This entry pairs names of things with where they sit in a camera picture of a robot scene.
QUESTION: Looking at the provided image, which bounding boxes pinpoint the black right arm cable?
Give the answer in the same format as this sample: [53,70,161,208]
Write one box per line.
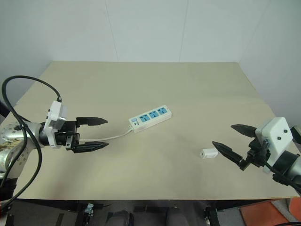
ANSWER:
[263,162,301,197]

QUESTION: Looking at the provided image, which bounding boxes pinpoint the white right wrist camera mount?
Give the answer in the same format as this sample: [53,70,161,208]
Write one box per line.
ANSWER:
[255,117,293,174]

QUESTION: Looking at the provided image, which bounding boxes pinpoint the dark grey object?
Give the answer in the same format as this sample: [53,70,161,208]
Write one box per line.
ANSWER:
[290,124,301,137]

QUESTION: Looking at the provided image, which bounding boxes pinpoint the black table frame bracket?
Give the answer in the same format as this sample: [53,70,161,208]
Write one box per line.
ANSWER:
[203,206,219,226]

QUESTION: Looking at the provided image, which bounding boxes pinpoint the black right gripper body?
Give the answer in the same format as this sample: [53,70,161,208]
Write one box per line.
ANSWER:
[239,136,271,171]

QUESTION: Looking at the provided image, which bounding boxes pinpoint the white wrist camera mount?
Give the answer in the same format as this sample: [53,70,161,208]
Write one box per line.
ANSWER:
[44,100,68,149]
[255,117,293,174]

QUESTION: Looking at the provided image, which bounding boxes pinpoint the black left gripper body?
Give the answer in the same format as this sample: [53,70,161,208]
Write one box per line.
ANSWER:
[54,120,82,151]

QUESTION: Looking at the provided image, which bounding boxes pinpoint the white plug adapter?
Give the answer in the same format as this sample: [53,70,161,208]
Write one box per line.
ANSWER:
[199,147,219,160]

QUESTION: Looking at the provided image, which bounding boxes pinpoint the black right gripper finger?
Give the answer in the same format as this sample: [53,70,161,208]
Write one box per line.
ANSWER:
[212,141,243,166]
[230,124,257,139]

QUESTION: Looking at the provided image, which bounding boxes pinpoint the white power strip cord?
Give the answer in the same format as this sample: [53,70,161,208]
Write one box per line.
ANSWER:
[79,126,133,143]

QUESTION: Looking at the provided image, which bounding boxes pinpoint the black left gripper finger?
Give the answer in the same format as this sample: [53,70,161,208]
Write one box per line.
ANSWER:
[76,116,109,127]
[71,142,110,154]

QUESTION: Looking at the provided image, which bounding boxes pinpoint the orange floor mat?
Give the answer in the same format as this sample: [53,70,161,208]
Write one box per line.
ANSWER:
[239,197,301,226]

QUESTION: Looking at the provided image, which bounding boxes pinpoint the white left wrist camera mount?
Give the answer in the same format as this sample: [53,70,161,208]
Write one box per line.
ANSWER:
[44,100,68,149]

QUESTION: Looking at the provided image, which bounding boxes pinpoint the white power strip blue sockets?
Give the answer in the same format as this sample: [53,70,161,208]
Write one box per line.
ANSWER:
[128,106,173,134]

